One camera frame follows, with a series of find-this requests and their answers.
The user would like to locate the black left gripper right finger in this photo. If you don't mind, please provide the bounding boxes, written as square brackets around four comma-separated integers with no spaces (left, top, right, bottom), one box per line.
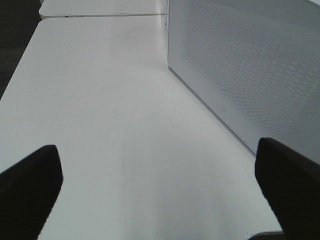
[254,137,320,240]

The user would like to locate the white microwave door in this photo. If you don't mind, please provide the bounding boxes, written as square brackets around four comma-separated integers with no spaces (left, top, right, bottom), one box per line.
[168,0,320,162]

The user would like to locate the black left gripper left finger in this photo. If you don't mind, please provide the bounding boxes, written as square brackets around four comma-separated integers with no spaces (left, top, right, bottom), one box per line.
[0,145,63,240]

